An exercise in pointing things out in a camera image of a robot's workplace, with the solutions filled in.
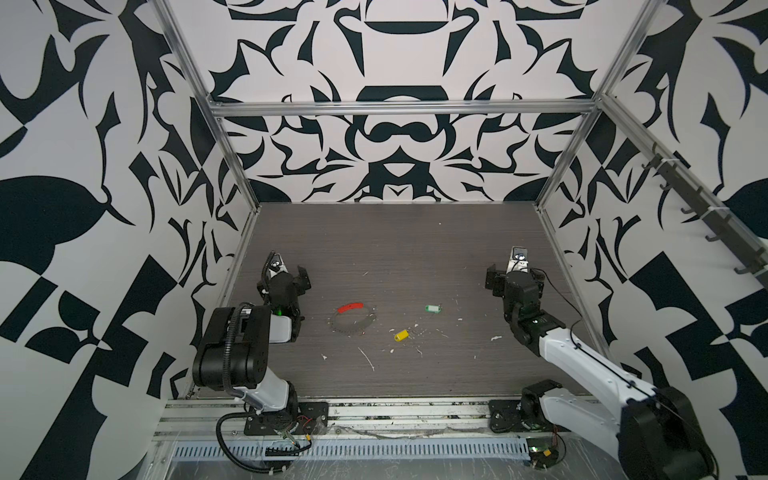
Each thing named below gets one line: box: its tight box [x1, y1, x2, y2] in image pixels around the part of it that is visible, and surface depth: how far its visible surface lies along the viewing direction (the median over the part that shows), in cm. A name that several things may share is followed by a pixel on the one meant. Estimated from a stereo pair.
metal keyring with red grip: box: [327, 302, 377, 338], surface depth 93 cm
